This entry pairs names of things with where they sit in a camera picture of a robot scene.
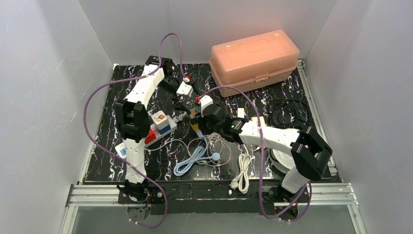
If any light blue socket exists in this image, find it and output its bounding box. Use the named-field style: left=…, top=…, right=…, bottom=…
left=195, top=130, right=208, bottom=139

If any red power adapter plug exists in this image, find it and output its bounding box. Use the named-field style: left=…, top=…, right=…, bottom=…
left=145, top=128, right=156, bottom=145

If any pink translucent storage box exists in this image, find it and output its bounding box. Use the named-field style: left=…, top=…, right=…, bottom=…
left=209, top=30, right=300, bottom=98

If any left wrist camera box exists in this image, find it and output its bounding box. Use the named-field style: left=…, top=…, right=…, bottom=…
left=176, top=81, right=194, bottom=97

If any pink power adapter plug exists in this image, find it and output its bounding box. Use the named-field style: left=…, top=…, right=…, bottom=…
left=251, top=116, right=266, bottom=126

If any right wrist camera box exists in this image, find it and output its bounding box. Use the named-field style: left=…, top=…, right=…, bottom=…
left=198, top=95, right=213, bottom=117

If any light blue cable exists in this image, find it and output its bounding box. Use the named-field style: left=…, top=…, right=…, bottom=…
left=173, top=137, right=222, bottom=177

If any white power cord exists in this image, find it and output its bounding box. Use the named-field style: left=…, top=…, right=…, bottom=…
left=229, top=143, right=256, bottom=195

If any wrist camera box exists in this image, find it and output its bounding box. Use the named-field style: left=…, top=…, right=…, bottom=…
left=198, top=95, right=213, bottom=117
left=176, top=81, right=194, bottom=97

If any thin pink charging cable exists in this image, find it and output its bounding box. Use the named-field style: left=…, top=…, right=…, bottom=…
left=187, top=132, right=233, bottom=168

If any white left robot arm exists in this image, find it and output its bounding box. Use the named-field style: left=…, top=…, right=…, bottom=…
left=115, top=56, right=194, bottom=183

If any blue power adapter plug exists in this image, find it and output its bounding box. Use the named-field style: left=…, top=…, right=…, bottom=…
left=159, top=125, right=171, bottom=135

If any long white power strip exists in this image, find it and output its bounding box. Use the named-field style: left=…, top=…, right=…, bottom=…
left=115, top=120, right=177, bottom=159

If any green and yellow adapter stack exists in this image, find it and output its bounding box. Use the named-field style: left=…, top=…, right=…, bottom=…
left=187, top=107, right=200, bottom=131

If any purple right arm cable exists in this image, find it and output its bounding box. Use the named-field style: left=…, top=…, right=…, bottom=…
left=195, top=85, right=313, bottom=223

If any black coiled usb cable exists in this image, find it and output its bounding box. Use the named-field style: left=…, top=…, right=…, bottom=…
left=267, top=99, right=313, bottom=130

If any white knotted strip cord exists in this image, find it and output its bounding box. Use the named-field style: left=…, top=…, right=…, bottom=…
left=172, top=111, right=189, bottom=123

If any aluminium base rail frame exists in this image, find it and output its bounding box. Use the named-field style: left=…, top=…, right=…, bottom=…
left=60, top=180, right=366, bottom=234

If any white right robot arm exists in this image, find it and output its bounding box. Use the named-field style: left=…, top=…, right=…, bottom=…
left=196, top=104, right=333, bottom=194

